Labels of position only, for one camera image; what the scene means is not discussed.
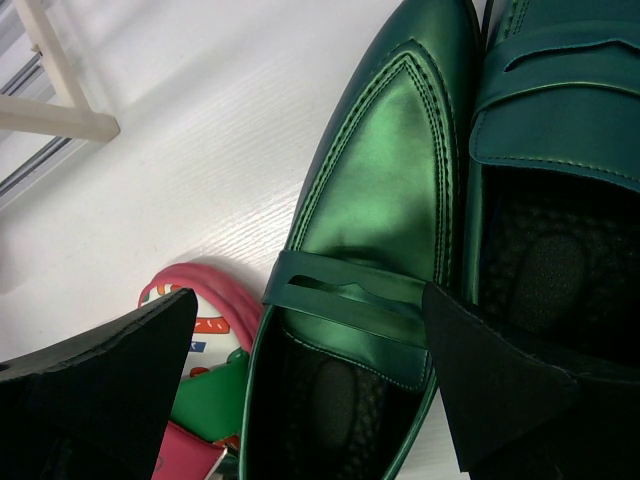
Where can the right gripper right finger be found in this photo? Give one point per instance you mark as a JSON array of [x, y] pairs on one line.
[[520, 407]]

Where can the cream shoe shelf with rods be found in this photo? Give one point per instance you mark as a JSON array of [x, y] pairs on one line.
[[45, 114]]

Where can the green metallic loafer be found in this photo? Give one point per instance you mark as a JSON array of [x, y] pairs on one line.
[[552, 232], [341, 378]]

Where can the right pink kids sandal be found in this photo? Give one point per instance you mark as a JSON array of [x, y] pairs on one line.
[[202, 437]]

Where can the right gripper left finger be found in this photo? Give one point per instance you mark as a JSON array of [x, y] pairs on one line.
[[95, 406]]

